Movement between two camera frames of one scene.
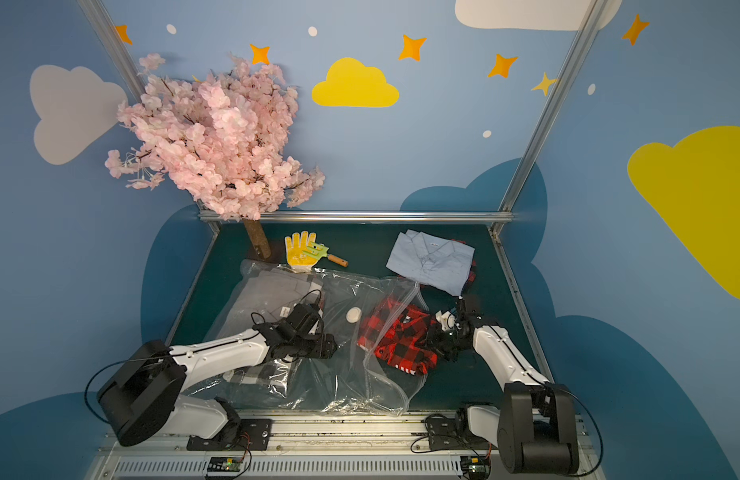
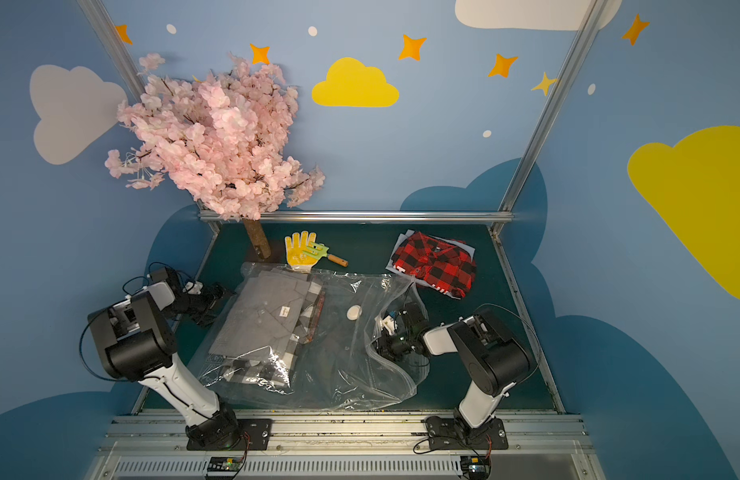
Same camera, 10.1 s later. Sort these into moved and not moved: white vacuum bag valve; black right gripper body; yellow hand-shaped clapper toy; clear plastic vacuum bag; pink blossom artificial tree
Moved: black right gripper body
Not moved: yellow hand-shaped clapper toy; pink blossom artificial tree; white vacuum bag valve; clear plastic vacuum bag
